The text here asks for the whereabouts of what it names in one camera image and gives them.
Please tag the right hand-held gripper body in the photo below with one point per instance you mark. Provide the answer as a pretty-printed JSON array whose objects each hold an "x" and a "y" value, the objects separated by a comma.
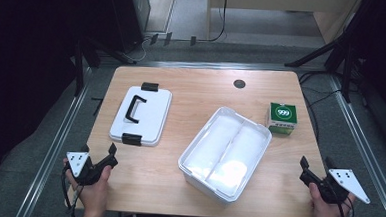
[{"x": 347, "y": 181}]

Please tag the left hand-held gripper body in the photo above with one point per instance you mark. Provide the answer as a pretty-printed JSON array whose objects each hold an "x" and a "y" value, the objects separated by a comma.
[{"x": 78, "y": 162}]

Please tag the green and white carton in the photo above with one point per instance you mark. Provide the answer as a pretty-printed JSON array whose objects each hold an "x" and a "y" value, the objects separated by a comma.
[{"x": 282, "y": 114}]

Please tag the white plastic storage box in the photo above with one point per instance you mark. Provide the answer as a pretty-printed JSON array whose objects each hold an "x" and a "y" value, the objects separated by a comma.
[{"x": 191, "y": 170}]

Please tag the white divided tray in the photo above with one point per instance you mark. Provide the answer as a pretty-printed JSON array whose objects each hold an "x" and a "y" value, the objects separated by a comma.
[{"x": 225, "y": 150}]

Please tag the person's left hand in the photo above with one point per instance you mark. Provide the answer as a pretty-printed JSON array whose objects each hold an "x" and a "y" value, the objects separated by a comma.
[{"x": 93, "y": 193}]

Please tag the person's right hand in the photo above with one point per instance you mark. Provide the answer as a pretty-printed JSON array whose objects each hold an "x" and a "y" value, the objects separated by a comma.
[{"x": 325, "y": 215}]

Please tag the black metal stand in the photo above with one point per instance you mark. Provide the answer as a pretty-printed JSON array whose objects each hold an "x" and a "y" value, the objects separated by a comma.
[{"x": 83, "y": 59}]

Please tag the dark round table grommet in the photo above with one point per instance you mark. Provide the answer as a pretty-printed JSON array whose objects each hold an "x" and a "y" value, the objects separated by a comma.
[{"x": 239, "y": 84}]

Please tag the black tripod stand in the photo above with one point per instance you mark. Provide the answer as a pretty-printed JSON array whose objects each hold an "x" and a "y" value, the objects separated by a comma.
[{"x": 338, "y": 42}]

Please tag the black cabinet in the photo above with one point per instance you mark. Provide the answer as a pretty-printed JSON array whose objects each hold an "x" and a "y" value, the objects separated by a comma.
[{"x": 127, "y": 15}]

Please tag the light wooden desk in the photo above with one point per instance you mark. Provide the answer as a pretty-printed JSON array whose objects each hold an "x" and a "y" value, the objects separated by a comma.
[{"x": 270, "y": 0}]

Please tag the metal floor rail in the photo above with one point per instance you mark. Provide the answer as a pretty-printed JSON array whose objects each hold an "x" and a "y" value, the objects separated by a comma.
[
  {"x": 216, "y": 65},
  {"x": 55, "y": 148},
  {"x": 366, "y": 144}
]

